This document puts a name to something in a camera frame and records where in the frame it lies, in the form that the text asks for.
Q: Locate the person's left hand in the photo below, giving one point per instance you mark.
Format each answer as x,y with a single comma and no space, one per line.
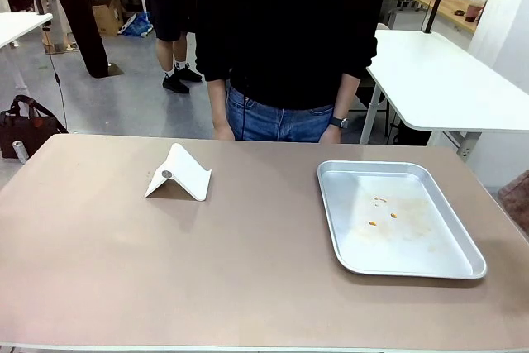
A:
332,134

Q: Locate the person's right hand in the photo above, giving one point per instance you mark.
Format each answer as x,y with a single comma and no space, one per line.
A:
223,132

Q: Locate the brown towel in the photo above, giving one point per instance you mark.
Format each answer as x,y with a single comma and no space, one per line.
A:
516,208

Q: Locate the person's left forearm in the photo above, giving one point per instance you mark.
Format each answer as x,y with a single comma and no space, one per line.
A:
345,96

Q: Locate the person's right forearm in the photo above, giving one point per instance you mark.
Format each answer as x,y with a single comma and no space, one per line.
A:
217,98

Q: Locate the black wrist watch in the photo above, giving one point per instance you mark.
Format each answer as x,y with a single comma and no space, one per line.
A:
339,122

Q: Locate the blue jeans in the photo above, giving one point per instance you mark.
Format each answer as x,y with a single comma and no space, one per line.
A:
281,121

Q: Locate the white folding tablet stand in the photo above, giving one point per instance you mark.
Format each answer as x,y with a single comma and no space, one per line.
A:
184,175

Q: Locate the silver metal tray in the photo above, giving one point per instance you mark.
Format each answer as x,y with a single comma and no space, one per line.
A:
396,225

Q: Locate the black sweater torso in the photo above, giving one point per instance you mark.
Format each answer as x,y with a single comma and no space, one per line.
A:
289,26

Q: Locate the large white table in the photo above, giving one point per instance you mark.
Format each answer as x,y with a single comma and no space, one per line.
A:
446,80

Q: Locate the bystander in black shorts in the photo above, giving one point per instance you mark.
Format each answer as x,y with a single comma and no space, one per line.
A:
169,10

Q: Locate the blue plastic bag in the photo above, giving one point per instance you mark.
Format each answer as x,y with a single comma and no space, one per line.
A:
138,24

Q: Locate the cardboard box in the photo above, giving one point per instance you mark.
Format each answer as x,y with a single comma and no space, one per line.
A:
106,16

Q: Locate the wooden workbench with cup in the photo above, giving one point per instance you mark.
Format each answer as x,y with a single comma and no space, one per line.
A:
448,12

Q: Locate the bystander in black trousers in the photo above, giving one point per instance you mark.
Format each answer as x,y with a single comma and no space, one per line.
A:
80,18

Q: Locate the dark red cup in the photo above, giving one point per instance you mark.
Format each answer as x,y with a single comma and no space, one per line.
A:
473,13

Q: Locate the dark brown handbag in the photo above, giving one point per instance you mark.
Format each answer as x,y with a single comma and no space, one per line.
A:
29,130

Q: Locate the silver metal can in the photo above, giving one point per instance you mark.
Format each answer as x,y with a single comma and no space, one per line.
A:
20,150

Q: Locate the small white table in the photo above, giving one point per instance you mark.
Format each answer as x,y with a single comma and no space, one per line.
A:
20,24

